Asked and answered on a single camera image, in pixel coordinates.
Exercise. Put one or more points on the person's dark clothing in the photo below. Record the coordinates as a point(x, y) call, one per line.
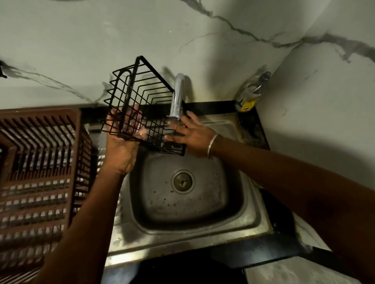
point(175, 269)

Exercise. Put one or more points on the stainless steel sink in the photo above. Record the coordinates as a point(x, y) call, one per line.
point(187, 204)

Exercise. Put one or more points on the person's right forearm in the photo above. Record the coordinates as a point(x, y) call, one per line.
point(298, 190)

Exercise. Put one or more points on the brown plastic dish basket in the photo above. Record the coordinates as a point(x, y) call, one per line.
point(32, 187)

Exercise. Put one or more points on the person's right hand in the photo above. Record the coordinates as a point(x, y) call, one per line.
point(194, 137)

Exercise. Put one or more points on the chrome faucet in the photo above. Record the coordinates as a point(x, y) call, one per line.
point(177, 95)

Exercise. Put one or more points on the person's left hand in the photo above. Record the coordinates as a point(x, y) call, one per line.
point(121, 155)

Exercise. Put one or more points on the person's left forearm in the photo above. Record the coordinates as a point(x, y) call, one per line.
point(76, 231)

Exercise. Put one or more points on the clear dish soap bottle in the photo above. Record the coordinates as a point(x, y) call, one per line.
point(252, 92)

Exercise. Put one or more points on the black wire rack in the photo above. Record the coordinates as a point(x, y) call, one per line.
point(137, 87)

